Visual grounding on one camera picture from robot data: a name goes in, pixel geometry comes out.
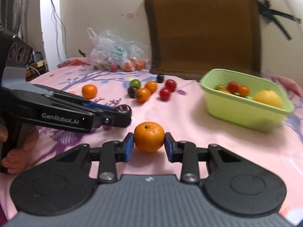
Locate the dark purple tomato back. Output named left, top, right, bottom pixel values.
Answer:
left=157, top=74, right=164, bottom=83

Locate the pink deer bedsheet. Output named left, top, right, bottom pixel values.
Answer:
left=0, top=57, right=303, bottom=226

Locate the orange tomato with stem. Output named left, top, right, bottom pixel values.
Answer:
left=135, top=88, right=151, bottom=103

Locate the green tomato back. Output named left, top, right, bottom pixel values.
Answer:
left=129, top=79, right=141, bottom=89

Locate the person left hand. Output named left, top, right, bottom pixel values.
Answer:
left=1, top=128, right=39, bottom=174

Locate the large yellow grapefruit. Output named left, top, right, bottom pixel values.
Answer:
left=252, top=89, right=283, bottom=109

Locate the clear plastic fruit bag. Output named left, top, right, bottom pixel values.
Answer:
left=87, top=28, right=151, bottom=72

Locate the brown seat cushion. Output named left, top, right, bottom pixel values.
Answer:
left=144, top=0, right=261, bottom=79

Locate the mandarin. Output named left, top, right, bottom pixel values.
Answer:
left=217, top=89, right=231, bottom=94
left=82, top=84, right=98, bottom=99

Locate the small orange tomato back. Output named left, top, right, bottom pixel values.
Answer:
left=144, top=81, right=158, bottom=94

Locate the green tomato front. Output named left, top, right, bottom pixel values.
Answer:
left=215, top=85, right=226, bottom=90

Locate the black tape cross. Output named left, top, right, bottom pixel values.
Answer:
left=256, top=0, right=302, bottom=40

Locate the cluttered side shelf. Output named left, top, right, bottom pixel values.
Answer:
left=26, top=51, right=49, bottom=82

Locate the green tomato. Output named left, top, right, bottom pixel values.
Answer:
left=215, top=85, right=226, bottom=90
left=129, top=79, right=141, bottom=89

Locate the grey curtain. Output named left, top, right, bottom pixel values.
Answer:
left=1, top=0, right=44, bottom=51

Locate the green plastic basin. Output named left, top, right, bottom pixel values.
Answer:
left=200, top=69, right=294, bottom=133

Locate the dark tomato behind grapefruit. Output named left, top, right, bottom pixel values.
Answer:
left=127, top=86, right=139, bottom=98

